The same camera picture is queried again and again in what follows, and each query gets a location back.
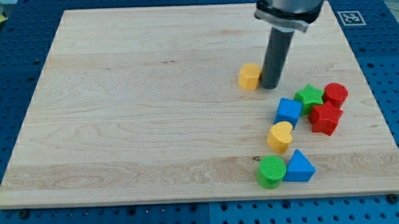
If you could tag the blue cube block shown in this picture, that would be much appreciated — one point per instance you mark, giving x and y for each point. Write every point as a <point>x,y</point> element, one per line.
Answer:
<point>288,111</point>

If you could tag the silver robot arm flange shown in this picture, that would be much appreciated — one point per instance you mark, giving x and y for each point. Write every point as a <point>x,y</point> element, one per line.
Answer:
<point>288,15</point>

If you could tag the green star block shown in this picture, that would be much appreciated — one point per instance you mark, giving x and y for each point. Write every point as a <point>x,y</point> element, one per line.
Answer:
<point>309,96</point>

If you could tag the yellow heart block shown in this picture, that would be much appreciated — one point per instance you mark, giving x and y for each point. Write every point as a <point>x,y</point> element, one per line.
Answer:
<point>279,138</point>

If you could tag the red cylinder block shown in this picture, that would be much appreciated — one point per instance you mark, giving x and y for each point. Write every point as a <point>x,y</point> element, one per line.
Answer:
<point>335,93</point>

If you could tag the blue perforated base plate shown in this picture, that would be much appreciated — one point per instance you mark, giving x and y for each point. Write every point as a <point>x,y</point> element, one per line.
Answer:
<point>25,40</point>

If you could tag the white fiducial marker tag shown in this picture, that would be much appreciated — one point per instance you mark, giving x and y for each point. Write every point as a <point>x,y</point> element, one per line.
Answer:
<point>351,18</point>

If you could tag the blue triangle block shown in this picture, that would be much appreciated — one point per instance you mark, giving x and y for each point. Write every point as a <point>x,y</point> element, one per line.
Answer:
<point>299,168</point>

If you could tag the red star block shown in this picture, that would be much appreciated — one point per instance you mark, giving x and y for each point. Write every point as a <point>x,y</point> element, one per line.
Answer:
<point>325,118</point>

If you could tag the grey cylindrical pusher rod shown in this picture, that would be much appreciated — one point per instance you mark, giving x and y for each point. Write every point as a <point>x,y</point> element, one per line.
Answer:
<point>274,61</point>

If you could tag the yellow hexagon block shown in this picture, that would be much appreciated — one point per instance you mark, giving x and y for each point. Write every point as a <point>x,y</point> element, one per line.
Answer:
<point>249,76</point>

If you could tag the green cylinder block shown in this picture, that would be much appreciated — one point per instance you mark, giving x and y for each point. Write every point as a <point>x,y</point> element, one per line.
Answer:
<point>271,172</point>

